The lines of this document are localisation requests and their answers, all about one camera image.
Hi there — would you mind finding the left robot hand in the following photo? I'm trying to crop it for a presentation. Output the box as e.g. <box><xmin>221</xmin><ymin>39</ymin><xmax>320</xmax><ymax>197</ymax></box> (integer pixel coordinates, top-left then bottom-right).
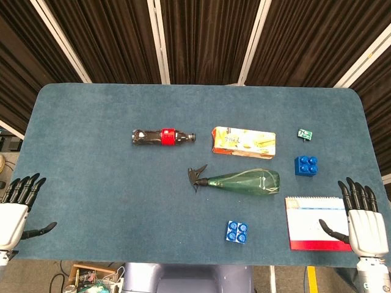
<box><xmin>0</xmin><ymin>173</ymin><xmax>58</xmax><ymax>251</ymax></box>

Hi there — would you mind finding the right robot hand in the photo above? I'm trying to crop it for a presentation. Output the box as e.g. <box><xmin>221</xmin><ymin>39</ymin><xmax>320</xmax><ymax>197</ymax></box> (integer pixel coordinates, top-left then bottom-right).
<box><xmin>318</xmin><ymin>176</ymin><xmax>390</xmax><ymax>259</ymax></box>

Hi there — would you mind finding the green spray bottle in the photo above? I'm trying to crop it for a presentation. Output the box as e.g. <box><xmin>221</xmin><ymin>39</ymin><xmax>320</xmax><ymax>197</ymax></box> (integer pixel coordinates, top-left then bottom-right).
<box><xmin>187</xmin><ymin>164</ymin><xmax>281</xmax><ymax>198</ymax></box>

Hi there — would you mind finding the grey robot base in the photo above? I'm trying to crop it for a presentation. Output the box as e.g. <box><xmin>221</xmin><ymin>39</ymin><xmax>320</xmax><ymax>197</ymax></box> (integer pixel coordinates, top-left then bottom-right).
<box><xmin>121</xmin><ymin>262</ymin><xmax>254</xmax><ymax>293</ymax></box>

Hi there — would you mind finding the dark cola bottle red label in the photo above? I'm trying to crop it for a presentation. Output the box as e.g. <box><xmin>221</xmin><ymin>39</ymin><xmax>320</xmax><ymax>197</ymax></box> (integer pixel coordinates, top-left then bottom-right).
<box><xmin>131</xmin><ymin>128</ymin><xmax>197</xmax><ymax>147</ymax></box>

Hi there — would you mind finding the white red spiral notepad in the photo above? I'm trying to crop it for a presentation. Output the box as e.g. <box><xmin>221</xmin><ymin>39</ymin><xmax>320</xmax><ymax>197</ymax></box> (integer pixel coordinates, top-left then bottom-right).
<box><xmin>284</xmin><ymin>196</ymin><xmax>353</xmax><ymax>252</ymax></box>

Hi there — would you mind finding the blue building block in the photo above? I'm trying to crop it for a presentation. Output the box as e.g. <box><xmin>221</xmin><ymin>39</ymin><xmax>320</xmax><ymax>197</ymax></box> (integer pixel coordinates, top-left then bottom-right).
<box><xmin>294</xmin><ymin>155</ymin><xmax>318</xmax><ymax>178</ymax></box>
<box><xmin>225</xmin><ymin>220</ymin><xmax>249</xmax><ymax>244</ymax></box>

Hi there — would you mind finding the cardboard box of clutter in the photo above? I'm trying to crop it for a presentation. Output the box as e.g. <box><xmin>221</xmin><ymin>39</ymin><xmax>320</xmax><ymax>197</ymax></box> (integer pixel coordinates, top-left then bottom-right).
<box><xmin>62</xmin><ymin>262</ymin><xmax>126</xmax><ymax>293</ymax></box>

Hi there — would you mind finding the yellow snack box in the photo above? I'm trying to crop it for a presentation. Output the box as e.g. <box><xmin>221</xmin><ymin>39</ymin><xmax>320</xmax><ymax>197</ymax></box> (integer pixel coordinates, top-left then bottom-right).
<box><xmin>211</xmin><ymin>126</ymin><xmax>277</xmax><ymax>161</ymax></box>

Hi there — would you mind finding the blue table mat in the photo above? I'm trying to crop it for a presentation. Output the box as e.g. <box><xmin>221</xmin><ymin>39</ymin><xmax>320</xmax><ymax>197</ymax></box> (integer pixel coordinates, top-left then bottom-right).
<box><xmin>12</xmin><ymin>82</ymin><xmax>383</xmax><ymax>269</ymax></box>

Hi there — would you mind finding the white folding screen frame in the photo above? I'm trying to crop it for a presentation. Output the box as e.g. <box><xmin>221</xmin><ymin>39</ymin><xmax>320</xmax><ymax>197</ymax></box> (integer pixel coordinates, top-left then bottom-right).
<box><xmin>29</xmin><ymin>0</ymin><xmax>391</xmax><ymax>89</ymax></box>

